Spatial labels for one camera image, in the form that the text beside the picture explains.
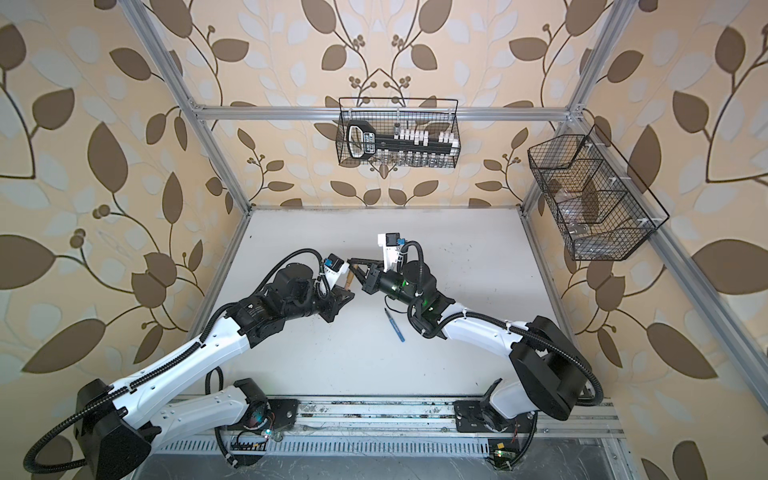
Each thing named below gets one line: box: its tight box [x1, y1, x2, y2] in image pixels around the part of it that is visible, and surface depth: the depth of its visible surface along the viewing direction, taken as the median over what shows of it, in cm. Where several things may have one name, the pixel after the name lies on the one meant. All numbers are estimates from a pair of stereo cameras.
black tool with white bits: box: [347, 120, 459, 159], surface depth 84 cm
